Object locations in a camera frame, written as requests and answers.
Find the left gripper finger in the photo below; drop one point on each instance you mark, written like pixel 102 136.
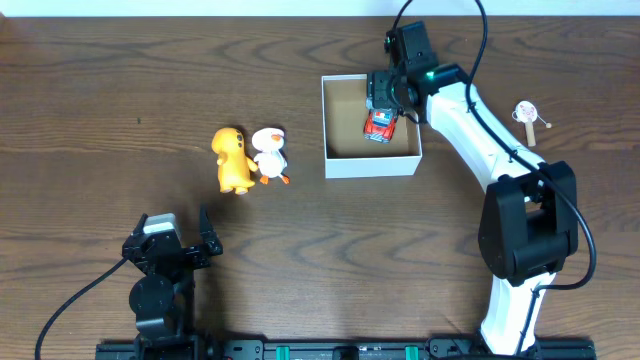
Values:
pixel 206 230
pixel 139 228

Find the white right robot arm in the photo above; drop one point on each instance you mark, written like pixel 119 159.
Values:
pixel 528 225

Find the white cardboard box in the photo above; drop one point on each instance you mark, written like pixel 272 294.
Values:
pixel 348 154

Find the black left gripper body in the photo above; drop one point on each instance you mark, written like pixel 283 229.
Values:
pixel 176 253

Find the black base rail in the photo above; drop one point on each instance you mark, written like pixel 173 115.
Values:
pixel 435 348

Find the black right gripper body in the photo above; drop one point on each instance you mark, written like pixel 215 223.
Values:
pixel 386 89

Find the white duck toy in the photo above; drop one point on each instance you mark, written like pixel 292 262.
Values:
pixel 268 142

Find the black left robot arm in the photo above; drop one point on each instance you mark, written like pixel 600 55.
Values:
pixel 163 300

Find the red toy truck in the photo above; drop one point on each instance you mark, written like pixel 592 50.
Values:
pixel 380 125

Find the wooden rattle drum toy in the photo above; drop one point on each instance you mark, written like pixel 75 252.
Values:
pixel 526 113

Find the yellow duck toy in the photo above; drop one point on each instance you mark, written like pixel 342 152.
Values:
pixel 235 168

